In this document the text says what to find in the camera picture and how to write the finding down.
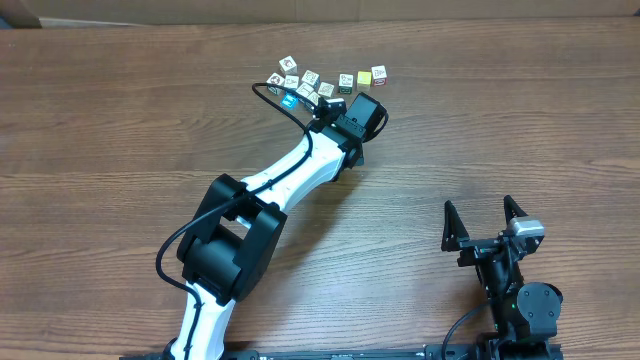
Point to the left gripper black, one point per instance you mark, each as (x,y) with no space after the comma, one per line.
(360,157)

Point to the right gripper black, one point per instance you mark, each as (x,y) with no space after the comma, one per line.
(477,249)

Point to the blue-sided block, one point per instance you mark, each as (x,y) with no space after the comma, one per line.
(289,101)

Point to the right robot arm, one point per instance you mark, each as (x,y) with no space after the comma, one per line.
(524,314)

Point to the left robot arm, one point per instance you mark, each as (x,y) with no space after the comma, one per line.
(227,246)

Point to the green letter B block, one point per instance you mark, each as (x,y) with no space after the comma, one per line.
(345,83)

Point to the yellow top block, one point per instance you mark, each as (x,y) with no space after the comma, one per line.
(363,81)

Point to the red-sided block far right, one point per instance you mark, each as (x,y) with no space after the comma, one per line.
(379,75)

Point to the white block green side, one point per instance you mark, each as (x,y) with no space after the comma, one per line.
(326,90)

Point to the white block lower left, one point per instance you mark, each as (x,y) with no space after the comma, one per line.
(312,101)

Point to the white block centre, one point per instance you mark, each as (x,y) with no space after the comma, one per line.
(305,90)

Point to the green print block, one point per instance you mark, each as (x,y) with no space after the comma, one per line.
(311,78)

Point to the white block blue print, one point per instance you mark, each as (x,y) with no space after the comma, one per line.
(291,82)

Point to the top red picture block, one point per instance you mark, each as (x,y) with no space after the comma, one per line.
(288,66)

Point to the left red circle block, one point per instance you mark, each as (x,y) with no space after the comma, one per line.
(275,83)

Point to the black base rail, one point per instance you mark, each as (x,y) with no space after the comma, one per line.
(430,352)

